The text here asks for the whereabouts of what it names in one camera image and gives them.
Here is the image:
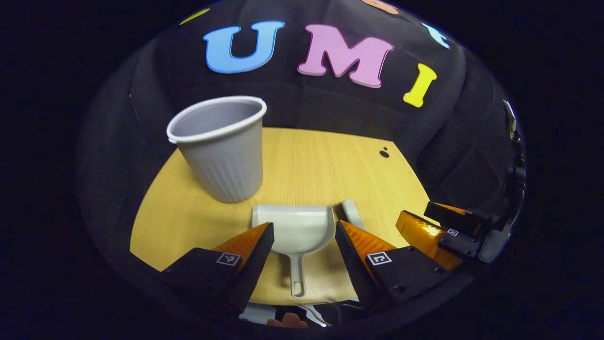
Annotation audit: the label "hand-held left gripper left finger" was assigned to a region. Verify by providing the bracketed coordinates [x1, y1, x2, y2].
[159, 222, 276, 316]

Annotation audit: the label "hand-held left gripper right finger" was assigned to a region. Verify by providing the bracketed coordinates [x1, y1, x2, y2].
[334, 219, 454, 313]

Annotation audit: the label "small grey broom black bristles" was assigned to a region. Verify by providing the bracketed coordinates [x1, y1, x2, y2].
[341, 199, 366, 232]

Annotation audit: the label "pale grey plastic dustpan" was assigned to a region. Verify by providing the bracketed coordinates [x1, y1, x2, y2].
[251, 204, 336, 298]

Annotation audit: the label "pale grey ribbed garbage bin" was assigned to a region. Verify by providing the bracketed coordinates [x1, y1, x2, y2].
[166, 96, 267, 204]

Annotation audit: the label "thin white cable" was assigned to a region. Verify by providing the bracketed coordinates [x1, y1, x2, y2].
[297, 304, 331, 327]

